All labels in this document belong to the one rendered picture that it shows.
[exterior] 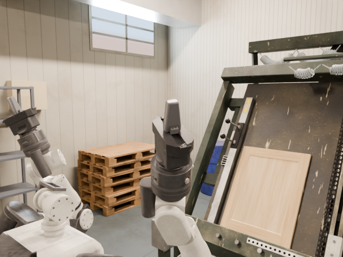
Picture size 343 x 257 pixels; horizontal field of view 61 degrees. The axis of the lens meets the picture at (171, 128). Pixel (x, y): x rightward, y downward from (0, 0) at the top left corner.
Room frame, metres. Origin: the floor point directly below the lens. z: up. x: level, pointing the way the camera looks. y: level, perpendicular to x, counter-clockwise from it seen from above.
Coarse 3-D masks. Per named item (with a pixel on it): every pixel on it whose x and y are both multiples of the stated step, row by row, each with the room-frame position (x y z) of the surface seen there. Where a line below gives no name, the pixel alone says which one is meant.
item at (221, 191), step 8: (248, 112) 2.14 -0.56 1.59; (240, 120) 2.13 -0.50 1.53; (248, 120) 2.14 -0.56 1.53; (240, 136) 2.06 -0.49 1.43; (240, 144) 2.06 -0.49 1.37; (232, 152) 2.02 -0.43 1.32; (232, 160) 1.99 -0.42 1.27; (224, 168) 1.99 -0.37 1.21; (232, 168) 1.98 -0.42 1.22; (224, 176) 1.95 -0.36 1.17; (224, 184) 1.92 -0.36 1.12; (216, 192) 1.91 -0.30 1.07; (224, 192) 1.90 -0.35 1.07; (216, 200) 1.88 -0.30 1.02; (216, 208) 1.85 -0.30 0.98; (208, 216) 1.85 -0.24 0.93; (216, 216) 1.83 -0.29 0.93
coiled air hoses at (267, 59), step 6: (288, 54) 2.51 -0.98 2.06; (300, 54) 2.44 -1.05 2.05; (264, 60) 2.64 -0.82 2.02; (270, 60) 2.61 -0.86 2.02; (282, 60) 2.53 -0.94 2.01; (306, 60) 2.41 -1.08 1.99; (312, 60) 2.38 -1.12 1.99; (318, 60) 2.35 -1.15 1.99; (324, 60) 2.37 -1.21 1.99; (330, 60) 2.30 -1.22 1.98
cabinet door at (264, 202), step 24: (240, 168) 1.94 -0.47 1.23; (264, 168) 1.85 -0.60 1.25; (288, 168) 1.76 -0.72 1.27; (240, 192) 1.85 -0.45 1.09; (264, 192) 1.76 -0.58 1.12; (288, 192) 1.68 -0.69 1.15; (240, 216) 1.76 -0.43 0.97; (264, 216) 1.68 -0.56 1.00; (288, 216) 1.60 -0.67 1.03; (264, 240) 1.60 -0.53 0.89; (288, 240) 1.53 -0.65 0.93
